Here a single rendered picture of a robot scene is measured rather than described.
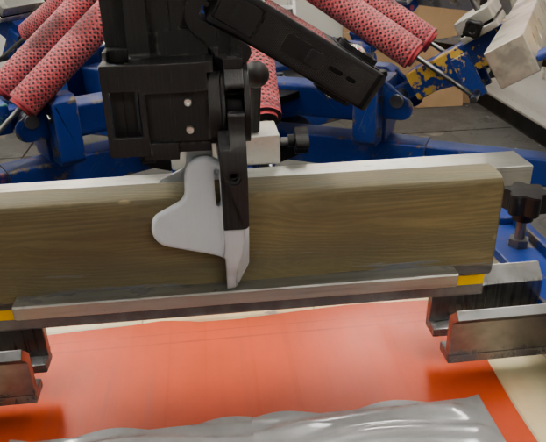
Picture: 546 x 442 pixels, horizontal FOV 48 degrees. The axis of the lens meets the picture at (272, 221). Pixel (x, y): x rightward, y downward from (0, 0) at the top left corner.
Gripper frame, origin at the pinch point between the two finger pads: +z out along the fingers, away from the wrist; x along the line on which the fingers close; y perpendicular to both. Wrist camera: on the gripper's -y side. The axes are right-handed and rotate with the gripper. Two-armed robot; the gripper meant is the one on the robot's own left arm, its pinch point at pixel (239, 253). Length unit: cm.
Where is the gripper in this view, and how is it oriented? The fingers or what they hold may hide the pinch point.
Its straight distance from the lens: 42.7
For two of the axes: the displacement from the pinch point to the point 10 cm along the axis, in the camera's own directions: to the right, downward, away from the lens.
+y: -9.9, 0.7, -0.9
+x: 1.1, 4.3, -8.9
